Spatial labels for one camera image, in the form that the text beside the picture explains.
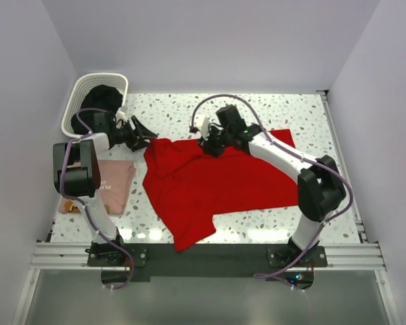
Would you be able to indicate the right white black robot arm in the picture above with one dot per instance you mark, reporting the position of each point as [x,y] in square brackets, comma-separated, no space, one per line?
[320,190]

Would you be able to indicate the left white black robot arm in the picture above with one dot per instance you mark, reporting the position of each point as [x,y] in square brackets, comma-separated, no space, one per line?
[76,173]

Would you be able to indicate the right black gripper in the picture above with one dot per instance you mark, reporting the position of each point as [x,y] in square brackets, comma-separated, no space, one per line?
[208,147]

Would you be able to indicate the aluminium front rail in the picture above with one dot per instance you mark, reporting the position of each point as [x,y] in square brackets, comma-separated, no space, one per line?
[357,257]

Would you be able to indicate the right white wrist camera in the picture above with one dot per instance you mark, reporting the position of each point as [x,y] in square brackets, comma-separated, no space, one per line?
[199,124]

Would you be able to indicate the red t shirt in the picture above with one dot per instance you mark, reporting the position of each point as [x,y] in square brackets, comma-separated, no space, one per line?
[187,187]

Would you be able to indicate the aluminium right side rail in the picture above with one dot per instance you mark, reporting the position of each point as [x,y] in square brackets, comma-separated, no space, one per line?
[358,220]

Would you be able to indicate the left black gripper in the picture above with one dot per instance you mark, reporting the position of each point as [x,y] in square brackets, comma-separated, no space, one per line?
[137,136]

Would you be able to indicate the folded pink t shirt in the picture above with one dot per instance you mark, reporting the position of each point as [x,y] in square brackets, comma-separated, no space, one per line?
[115,185]

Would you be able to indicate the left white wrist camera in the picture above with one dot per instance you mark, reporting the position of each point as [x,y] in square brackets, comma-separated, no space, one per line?
[121,114]

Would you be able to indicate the black garment in basket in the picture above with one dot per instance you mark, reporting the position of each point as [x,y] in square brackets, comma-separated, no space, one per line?
[102,97]

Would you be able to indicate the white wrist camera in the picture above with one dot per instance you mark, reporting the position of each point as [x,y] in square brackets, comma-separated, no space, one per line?
[199,124]
[121,114]

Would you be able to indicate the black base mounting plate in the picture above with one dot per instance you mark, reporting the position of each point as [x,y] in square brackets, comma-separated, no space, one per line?
[200,260]

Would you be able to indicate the aluminium rail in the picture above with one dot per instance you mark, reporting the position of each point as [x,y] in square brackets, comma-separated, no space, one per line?
[358,220]
[357,257]

